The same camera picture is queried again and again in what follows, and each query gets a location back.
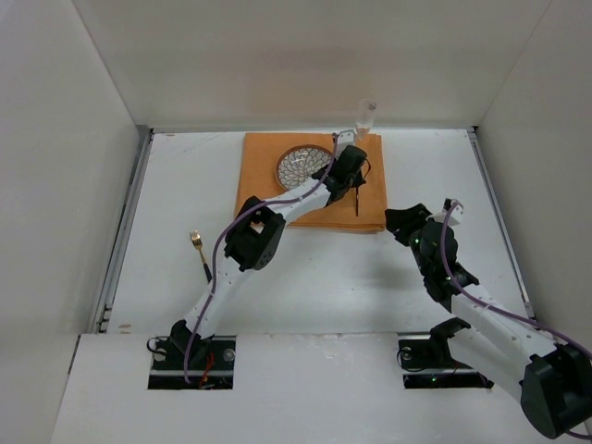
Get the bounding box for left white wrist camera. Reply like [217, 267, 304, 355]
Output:
[333, 129, 356, 158]

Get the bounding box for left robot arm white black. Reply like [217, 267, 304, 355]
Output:
[169, 144, 367, 367]

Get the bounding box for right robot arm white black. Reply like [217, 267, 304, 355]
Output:
[385, 199, 591, 439]

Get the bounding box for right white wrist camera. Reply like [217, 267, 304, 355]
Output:
[429, 199, 464, 227]

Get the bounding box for orange cloth placemat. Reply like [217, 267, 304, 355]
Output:
[235, 132, 388, 232]

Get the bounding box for gold fork black handle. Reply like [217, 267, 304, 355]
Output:
[189, 230, 213, 283]

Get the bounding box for patterned ceramic plate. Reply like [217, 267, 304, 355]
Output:
[275, 144, 332, 191]

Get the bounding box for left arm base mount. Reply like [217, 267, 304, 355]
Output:
[146, 336, 237, 390]

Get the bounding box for clear wine glass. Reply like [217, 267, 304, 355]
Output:
[355, 99, 376, 142]

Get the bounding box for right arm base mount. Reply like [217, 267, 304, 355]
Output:
[396, 318, 494, 389]

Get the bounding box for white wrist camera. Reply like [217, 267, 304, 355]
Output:
[333, 129, 356, 158]
[429, 199, 464, 227]

